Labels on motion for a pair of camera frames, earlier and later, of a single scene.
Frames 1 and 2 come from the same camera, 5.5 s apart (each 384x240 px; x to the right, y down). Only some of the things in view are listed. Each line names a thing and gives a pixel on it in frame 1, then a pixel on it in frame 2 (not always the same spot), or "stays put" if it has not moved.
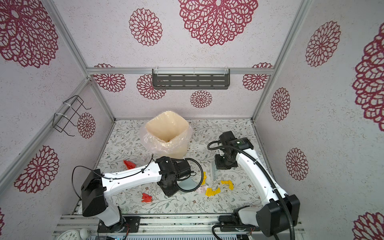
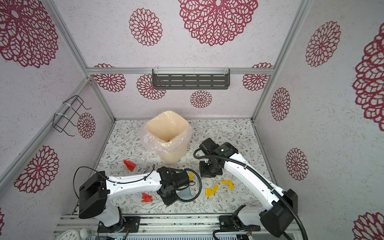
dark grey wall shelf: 191,78 stays put
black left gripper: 169,193 to 168,202
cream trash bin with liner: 167,135 stays put
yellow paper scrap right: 229,183 stays put
